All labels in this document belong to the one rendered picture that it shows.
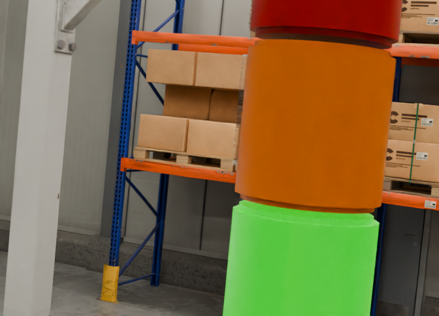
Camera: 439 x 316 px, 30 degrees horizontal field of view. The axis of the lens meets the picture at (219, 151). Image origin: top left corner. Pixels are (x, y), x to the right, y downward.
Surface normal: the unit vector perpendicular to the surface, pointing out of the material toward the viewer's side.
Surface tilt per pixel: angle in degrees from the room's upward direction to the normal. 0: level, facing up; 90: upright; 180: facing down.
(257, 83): 90
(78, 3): 90
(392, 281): 90
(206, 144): 93
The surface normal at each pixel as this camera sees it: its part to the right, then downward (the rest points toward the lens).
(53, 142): 0.91, 0.11
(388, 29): 0.69, 0.11
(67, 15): -0.40, 0.01
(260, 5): -0.87, -0.06
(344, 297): 0.47, 0.09
